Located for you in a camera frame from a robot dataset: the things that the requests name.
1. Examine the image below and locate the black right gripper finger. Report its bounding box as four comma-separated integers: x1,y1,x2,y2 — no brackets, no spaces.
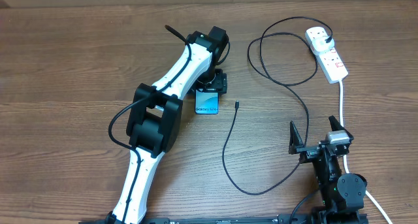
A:
329,116,354,141
289,121,304,154

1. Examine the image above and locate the blue Galaxy smartphone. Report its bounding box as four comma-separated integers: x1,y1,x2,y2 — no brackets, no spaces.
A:
195,90,219,114

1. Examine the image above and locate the black USB charging cable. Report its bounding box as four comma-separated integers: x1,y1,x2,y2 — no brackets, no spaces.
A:
221,16,334,196

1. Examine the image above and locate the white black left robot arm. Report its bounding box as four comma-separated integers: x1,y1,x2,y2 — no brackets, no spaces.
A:
104,25,230,223

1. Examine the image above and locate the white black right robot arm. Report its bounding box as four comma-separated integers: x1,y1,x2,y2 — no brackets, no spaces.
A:
289,116,368,224

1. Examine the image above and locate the white charger plug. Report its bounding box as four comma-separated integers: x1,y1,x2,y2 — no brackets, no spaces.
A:
310,37,335,55

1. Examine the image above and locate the white power strip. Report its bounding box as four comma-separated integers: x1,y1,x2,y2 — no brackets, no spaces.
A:
305,27,348,84

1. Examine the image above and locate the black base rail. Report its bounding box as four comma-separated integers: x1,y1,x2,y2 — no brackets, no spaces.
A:
78,214,369,224

